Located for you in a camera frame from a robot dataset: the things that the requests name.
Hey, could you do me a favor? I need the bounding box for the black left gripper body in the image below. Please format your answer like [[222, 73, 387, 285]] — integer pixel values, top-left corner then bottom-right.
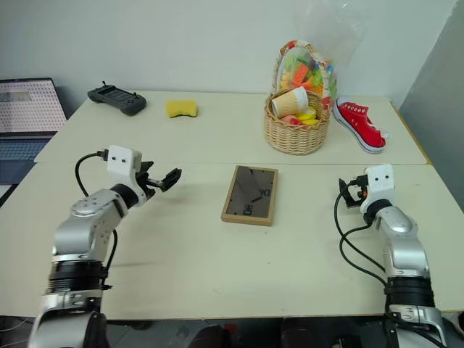
[[134, 169, 165, 207]]

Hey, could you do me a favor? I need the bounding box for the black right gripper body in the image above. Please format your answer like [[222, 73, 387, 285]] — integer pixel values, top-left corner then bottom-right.
[[346, 175, 369, 209]]

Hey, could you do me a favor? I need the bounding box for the laptop computer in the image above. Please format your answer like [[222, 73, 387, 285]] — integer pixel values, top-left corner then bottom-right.
[[0, 77, 68, 164]]

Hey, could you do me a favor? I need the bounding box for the yellow sponge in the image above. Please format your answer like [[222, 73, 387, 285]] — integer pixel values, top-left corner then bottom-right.
[[165, 100, 199, 120]]

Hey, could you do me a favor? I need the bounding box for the red canvas sneaker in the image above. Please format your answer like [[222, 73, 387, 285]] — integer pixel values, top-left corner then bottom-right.
[[332, 96, 389, 154]]

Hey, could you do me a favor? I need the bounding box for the black handheld controller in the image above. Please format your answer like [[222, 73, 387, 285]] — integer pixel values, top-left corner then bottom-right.
[[87, 81, 148, 117]]

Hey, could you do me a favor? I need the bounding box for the wooden framed clock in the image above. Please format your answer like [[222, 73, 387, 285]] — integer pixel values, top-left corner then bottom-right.
[[220, 165, 279, 227]]

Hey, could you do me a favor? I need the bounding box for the brown paper cup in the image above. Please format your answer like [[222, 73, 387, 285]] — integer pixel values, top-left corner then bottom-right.
[[271, 86, 310, 119]]

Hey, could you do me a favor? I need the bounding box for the grey partition panel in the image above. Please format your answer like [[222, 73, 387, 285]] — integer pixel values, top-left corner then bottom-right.
[[397, 14, 464, 225]]

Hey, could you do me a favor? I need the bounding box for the clear bag of colourful blocks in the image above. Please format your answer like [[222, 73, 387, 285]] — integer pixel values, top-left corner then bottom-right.
[[277, 46, 340, 109]]

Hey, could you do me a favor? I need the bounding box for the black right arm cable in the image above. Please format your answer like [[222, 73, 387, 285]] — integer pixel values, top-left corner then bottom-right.
[[333, 175, 389, 287]]

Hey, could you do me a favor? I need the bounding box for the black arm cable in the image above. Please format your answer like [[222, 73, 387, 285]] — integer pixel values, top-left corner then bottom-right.
[[333, 175, 389, 287], [75, 150, 119, 280]]

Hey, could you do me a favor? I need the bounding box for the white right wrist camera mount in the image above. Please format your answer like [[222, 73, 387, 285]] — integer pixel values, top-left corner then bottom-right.
[[360, 163, 396, 214]]

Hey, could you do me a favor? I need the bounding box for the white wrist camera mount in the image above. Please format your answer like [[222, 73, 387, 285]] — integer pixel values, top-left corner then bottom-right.
[[107, 145, 143, 193], [360, 163, 396, 214]]

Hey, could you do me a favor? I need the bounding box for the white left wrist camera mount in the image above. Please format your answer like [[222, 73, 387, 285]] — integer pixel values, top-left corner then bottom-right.
[[107, 145, 143, 193]]

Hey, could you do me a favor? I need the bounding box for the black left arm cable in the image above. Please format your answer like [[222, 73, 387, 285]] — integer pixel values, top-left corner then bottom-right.
[[75, 150, 119, 280]]

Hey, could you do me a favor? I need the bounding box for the wicker basket with handle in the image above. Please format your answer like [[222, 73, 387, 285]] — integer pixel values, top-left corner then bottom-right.
[[263, 39, 334, 156]]

